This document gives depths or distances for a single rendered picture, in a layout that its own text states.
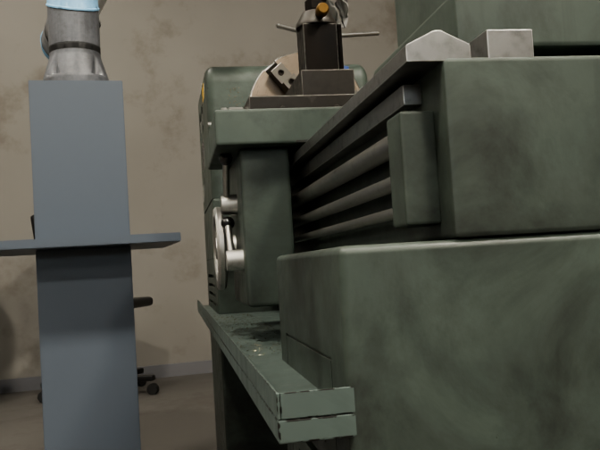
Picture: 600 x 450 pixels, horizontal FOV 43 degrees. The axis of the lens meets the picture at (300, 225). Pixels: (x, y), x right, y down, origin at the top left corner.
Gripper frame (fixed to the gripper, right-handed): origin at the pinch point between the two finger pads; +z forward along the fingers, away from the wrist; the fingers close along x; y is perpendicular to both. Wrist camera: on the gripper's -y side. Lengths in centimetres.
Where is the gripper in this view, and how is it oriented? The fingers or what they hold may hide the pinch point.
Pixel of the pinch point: (342, 24)
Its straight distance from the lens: 228.3
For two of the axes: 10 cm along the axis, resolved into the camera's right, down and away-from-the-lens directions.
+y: 1.6, -0.6, -9.8
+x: 9.1, -3.7, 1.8
